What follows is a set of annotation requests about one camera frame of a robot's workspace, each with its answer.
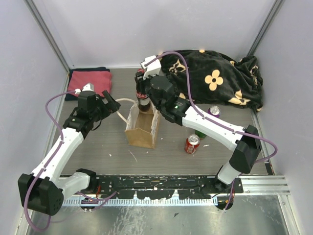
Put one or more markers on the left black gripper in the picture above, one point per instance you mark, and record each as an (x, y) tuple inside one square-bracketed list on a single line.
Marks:
[(112, 105)]

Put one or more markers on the glass cola bottle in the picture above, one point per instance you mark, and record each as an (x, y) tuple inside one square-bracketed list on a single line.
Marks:
[(143, 101)]

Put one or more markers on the green glass bottle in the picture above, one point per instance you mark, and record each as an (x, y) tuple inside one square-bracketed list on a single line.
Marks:
[(200, 134)]

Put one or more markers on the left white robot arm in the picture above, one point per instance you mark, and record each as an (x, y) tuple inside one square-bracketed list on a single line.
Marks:
[(42, 190)]

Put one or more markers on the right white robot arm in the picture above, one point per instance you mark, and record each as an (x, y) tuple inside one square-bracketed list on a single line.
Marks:
[(243, 142)]

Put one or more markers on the folded red cloth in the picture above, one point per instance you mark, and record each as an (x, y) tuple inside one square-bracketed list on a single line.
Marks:
[(101, 81)]

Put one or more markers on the black floral fleece blanket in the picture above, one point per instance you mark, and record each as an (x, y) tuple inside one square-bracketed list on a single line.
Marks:
[(209, 77)]

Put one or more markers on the purple soda can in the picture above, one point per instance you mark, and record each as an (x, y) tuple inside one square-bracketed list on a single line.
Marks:
[(214, 111)]

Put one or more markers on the red cola can front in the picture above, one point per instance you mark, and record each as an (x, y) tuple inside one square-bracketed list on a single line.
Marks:
[(191, 144)]

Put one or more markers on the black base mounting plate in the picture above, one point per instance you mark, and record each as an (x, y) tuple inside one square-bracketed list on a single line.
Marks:
[(160, 187)]

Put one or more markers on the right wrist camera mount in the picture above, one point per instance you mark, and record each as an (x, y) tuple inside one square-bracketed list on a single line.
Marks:
[(152, 69)]

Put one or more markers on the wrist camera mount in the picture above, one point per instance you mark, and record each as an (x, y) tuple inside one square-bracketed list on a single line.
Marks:
[(152, 69), (87, 87)]

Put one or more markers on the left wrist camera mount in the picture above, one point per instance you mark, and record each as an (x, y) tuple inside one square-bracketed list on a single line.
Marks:
[(87, 87)]

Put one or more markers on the white slotted cable duct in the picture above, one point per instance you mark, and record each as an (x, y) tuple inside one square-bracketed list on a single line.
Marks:
[(174, 201)]

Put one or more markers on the aluminium frame rail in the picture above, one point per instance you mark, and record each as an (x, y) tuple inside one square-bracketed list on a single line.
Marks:
[(251, 184)]

